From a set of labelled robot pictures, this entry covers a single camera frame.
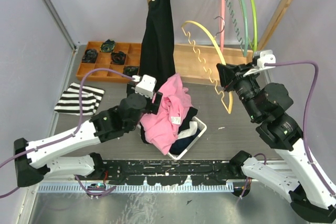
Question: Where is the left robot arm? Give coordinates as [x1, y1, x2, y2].
[14, 92, 162, 187]

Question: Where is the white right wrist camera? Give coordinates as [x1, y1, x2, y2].
[243, 50, 276, 77]

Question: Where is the mint green hanger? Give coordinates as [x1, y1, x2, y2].
[224, 0, 251, 58]

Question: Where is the rolled dark sock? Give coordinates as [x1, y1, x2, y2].
[81, 49, 98, 63]
[123, 66, 139, 77]
[111, 51, 127, 65]
[100, 39, 116, 53]

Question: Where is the black printed t shirt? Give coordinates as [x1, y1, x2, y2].
[139, 0, 176, 91]

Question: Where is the navy blue t shirt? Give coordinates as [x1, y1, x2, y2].
[169, 135, 196, 155]

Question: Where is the pink t shirt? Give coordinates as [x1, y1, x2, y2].
[140, 73, 192, 155]

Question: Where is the yellow hanger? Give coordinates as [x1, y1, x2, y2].
[181, 20, 234, 114]

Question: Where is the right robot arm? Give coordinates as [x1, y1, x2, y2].
[210, 63, 335, 223]

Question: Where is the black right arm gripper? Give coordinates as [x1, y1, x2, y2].
[215, 60, 260, 120]

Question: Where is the white perforated plastic basket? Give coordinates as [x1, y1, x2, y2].
[138, 112, 206, 160]

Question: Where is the pink hanger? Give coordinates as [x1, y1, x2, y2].
[219, 0, 225, 52]

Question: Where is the lime green hanger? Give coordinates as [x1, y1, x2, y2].
[249, 0, 258, 51]

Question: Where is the grey slotted cable duct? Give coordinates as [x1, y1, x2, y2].
[37, 183, 234, 193]

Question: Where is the orange wooden compartment tray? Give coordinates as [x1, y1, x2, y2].
[76, 41, 141, 83]

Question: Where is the wooden clothes rack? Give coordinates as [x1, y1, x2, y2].
[143, 0, 308, 86]

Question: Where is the white t shirt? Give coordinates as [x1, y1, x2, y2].
[177, 121, 198, 140]

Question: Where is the plain black t shirt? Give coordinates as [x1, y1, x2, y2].
[138, 107, 198, 144]

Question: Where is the black white striped cloth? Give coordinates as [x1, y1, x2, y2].
[54, 82, 105, 116]

